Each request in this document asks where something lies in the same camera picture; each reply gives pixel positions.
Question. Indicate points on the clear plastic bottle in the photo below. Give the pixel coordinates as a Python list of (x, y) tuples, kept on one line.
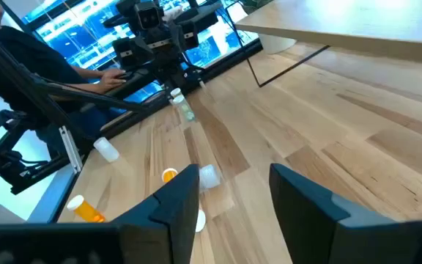
[(210, 177)]

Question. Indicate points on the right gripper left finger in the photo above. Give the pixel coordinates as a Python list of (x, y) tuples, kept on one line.
[(167, 227)]

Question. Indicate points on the person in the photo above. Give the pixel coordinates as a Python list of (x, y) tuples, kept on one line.
[(31, 51)]

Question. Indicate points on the orange pill bottle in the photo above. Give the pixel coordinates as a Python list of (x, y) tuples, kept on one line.
[(169, 175), (86, 209)]

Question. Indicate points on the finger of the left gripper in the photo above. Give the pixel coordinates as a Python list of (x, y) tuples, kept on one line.
[(175, 38), (145, 49)]

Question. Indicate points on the white plastic bottle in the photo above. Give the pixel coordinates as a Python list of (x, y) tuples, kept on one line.
[(106, 149)]

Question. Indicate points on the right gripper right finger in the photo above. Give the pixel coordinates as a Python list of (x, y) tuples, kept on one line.
[(317, 227)]

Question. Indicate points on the silver frame bracket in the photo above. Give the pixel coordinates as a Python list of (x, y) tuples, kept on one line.
[(71, 150)]

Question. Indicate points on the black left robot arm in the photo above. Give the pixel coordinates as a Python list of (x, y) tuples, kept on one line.
[(174, 73)]

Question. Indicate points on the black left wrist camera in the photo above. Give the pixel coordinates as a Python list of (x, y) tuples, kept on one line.
[(148, 16)]

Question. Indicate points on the black aluminium rig frame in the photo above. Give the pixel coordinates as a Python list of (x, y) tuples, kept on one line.
[(13, 69)]

